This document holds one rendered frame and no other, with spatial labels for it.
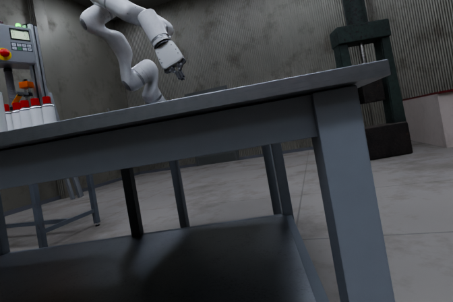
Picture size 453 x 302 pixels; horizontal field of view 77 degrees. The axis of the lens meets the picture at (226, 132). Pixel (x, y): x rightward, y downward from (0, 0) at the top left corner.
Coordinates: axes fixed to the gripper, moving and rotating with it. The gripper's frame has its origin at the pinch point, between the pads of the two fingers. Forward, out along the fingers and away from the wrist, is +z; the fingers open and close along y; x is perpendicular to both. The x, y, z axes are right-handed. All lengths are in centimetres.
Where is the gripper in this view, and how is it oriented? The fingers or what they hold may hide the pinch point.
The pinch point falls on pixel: (180, 75)
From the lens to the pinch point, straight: 127.6
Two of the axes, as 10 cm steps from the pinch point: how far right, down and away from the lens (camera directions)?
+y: -8.6, 5.0, 0.9
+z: 5.0, 8.7, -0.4
